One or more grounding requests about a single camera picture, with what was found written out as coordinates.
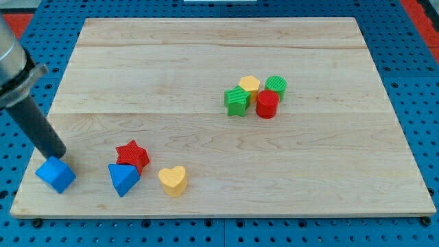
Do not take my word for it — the blue cube block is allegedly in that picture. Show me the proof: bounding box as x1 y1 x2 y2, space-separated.
35 156 76 193

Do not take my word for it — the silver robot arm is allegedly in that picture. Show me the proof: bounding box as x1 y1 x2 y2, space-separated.
1 15 49 108

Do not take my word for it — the blue triangle block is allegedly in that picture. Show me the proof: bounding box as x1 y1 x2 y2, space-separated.
108 164 140 197

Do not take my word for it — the green star block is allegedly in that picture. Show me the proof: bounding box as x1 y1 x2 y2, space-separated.
224 86 251 117

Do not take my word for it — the yellow hexagon block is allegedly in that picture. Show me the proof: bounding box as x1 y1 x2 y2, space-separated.
239 75 261 103

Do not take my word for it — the red cylinder block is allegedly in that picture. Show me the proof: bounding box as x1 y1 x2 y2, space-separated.
256 90 280 119

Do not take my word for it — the wooden board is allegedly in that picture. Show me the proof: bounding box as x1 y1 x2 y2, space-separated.
10 17 436 219

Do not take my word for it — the green cylinder block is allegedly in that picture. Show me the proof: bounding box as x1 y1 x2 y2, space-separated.
265 75 287 102

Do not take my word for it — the yellow heart block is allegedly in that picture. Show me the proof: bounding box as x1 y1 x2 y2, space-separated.
158 166 188 197

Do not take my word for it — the red star block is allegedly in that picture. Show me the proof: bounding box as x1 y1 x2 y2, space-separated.
115 140 150 176

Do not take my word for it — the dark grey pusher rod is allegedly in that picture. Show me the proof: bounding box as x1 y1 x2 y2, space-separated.
6 95 67 158

